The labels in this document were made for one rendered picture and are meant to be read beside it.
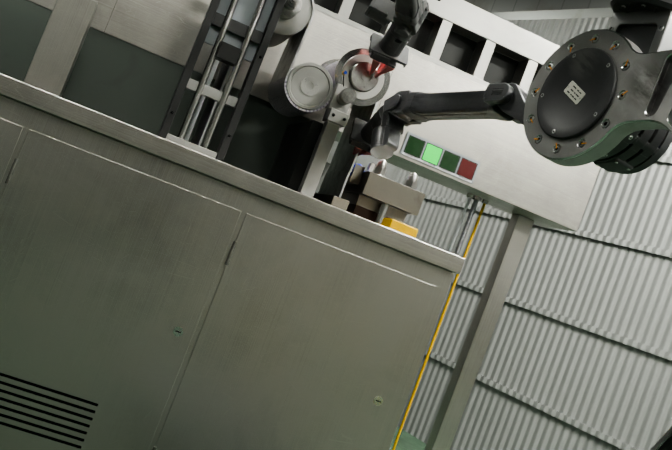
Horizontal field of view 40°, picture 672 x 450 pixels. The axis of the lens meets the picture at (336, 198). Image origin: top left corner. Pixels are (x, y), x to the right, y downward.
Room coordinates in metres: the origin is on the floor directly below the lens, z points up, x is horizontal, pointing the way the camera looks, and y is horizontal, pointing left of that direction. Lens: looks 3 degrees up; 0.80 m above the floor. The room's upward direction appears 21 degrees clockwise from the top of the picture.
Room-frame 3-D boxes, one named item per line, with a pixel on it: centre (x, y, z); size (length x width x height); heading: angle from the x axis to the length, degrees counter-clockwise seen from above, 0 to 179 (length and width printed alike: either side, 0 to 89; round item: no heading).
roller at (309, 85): (2.47, 0.19, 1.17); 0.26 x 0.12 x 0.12; 14
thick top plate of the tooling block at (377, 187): (2.58, -0.09, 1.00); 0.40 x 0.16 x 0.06; 14
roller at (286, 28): (2.45, 0.32, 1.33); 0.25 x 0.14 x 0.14; 14
